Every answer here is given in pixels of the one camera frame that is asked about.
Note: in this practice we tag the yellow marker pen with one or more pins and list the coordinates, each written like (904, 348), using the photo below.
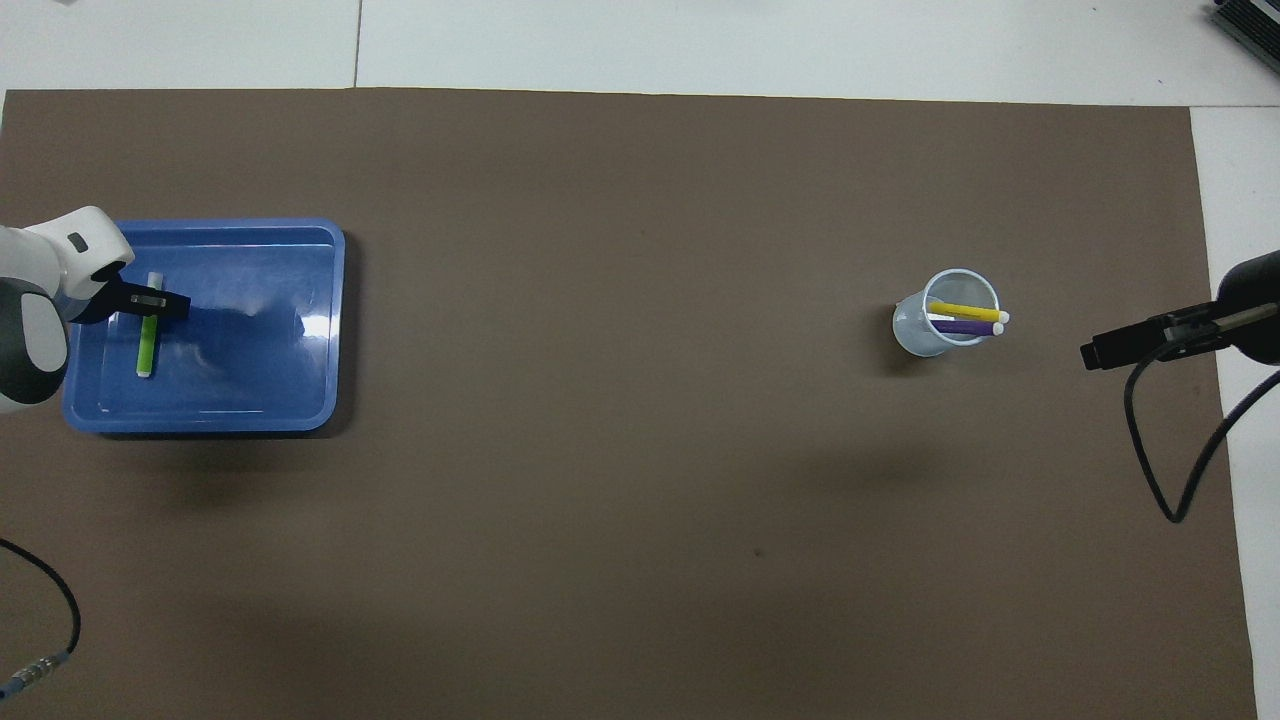
(965, 311)

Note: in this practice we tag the blue plastic tray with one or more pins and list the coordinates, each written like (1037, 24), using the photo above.
(260, 390)

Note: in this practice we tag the green marker pen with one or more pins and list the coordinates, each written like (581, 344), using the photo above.
(147, 350)

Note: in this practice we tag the purple marker pen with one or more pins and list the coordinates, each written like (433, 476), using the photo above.
(965, 327)

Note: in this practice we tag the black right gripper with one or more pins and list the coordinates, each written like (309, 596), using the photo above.
(1250, 310)

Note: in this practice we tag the translucent plastic cup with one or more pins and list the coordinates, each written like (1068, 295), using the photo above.
(912, 338)

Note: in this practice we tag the brown table mat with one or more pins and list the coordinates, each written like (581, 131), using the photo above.
(600, 450)

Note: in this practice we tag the grey ribbed device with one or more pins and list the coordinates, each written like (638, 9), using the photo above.
(1250, 20)

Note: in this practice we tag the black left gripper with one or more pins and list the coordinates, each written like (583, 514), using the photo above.
(105, 298)

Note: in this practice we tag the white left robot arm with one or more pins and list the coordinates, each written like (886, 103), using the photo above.
(30, 330)

